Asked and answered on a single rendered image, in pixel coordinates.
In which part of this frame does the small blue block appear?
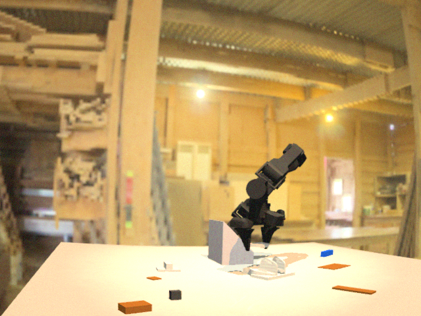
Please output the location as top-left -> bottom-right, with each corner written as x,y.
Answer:
320,250 -> 333,257

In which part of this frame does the orange rectangular block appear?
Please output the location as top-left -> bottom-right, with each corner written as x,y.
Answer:
118,300 -> 152,315

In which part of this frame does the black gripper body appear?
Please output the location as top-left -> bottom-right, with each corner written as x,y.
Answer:
230,199 -> 277,229

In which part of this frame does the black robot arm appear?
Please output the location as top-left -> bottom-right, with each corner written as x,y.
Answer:
232,144 -> 307,226

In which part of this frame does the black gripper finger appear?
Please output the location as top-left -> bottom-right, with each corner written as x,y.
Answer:
234,228 -> 254,251
260,226 -> 280,243

